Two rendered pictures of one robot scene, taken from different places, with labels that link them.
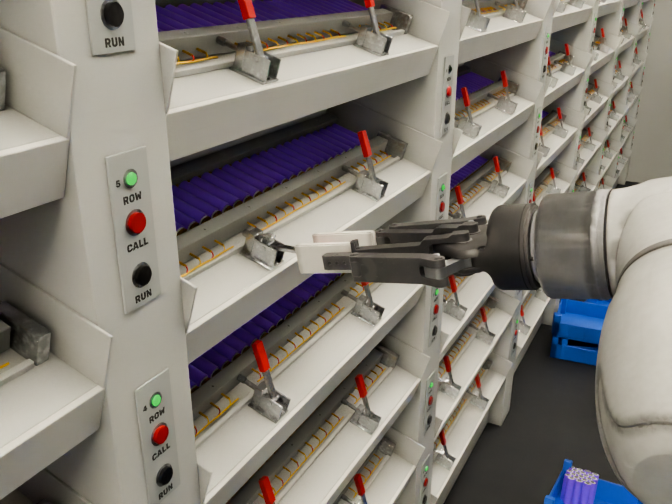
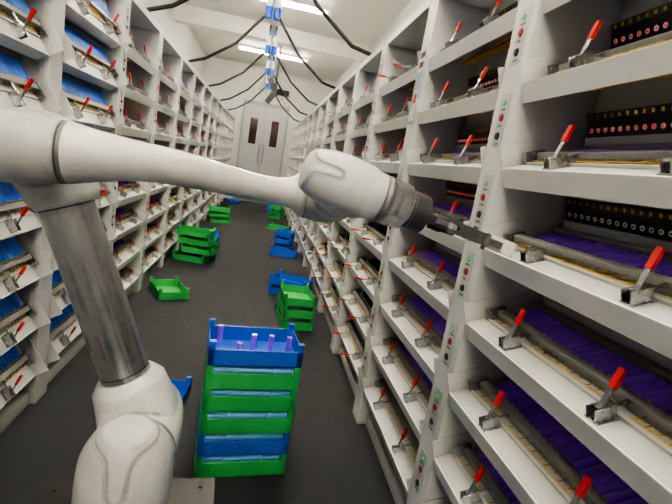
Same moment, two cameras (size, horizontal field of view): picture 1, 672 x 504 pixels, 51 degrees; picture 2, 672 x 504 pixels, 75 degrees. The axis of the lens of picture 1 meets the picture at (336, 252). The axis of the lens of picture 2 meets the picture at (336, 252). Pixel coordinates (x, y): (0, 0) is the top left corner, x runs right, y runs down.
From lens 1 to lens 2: 1.40 m
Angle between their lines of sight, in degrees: 130
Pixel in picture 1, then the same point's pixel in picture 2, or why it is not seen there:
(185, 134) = (508, 178)
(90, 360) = not seen: hidden behind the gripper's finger
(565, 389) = not seen: outside the picture
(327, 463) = (531, 473)
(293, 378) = (530, 360)
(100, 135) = (486, 168)
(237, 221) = (553, 248)
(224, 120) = (521, 178)
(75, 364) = not seen: hidden behind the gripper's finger
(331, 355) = (549, 380)
